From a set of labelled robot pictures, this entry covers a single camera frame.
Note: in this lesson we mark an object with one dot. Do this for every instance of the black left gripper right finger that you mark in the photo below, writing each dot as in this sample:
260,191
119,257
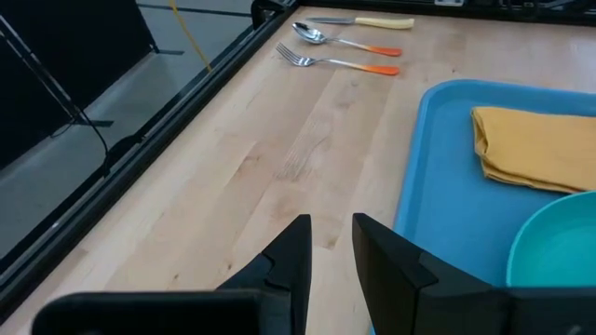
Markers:
396,288

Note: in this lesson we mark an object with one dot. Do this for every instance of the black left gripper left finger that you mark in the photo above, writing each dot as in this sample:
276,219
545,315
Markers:
288,265

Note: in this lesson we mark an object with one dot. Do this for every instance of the teal round plate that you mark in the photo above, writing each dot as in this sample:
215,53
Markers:
559,242

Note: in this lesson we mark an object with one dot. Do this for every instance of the yellow cloth napkin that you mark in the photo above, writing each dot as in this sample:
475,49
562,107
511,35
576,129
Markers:
535,144

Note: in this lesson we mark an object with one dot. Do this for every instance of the blue plastic tray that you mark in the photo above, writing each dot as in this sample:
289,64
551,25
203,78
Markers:
447,195

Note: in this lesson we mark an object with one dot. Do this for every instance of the black partition screen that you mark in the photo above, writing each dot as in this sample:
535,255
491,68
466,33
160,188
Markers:
70,56

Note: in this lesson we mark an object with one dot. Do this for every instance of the white metal bracket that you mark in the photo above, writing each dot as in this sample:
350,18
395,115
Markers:
449,2

